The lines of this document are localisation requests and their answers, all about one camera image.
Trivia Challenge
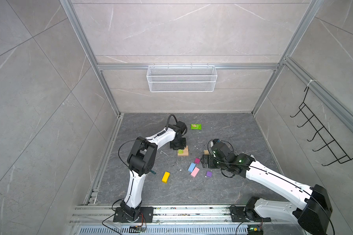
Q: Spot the green snack packet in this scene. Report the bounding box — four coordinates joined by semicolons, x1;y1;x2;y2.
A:
191;124;202;130

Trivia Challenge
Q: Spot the white wire mesh basket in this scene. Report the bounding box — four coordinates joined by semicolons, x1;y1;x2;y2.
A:
147;65;218;93

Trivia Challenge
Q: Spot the pink block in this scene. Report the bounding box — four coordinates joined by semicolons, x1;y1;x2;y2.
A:
191;167;200;177

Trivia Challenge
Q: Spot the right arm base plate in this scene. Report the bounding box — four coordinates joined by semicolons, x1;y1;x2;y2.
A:
228;205;272;222

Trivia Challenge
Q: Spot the light blue block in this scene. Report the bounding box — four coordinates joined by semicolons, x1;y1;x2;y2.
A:
188;163;196;173

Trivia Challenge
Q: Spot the aluminium mounting rail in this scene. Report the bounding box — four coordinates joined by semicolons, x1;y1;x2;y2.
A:
68;205;307;235

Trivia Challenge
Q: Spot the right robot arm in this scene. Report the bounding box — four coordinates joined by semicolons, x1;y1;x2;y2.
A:
207;139;333;235

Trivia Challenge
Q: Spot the yellow arch block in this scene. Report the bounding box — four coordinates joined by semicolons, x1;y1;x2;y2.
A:
161;171;170;184

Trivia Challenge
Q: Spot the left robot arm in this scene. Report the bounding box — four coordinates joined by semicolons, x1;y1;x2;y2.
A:
120;114;187;221

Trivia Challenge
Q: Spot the black wire hook rack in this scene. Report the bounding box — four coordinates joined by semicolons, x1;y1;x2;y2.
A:
290;87;353;166

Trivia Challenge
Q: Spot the natural wood block long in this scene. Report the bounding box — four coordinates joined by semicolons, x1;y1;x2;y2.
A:
177;146;189;156

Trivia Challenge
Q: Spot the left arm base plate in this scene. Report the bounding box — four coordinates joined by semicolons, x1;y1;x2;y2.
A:
113;207;154;223

